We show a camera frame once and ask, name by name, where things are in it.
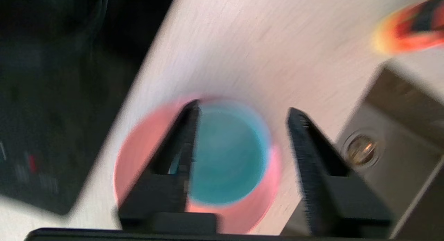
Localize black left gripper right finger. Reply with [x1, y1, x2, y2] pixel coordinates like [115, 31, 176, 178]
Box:
[286, 107, 394, 237]

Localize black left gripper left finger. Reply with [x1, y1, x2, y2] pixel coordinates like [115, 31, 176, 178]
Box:
[118, 99, 218, 234]

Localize pink plate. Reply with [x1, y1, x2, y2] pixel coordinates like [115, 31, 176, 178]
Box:
[114, 97, 282, 234]

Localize teal bowl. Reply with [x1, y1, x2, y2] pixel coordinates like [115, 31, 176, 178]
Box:
[170, 100, 271, 206]

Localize yellow orange dish soap bottle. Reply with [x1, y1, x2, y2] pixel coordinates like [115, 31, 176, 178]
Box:
[373, 0, 444, 56]

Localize metal sink drain strainer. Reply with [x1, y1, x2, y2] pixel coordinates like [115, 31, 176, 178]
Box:
[343, 132, 382, 168]

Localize stainless steel sink basin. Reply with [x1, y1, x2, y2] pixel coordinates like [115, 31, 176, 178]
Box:
[335, 66, 444, 240]

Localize black glass cooktop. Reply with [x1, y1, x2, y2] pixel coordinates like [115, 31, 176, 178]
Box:
[0, 0, 177, 215]

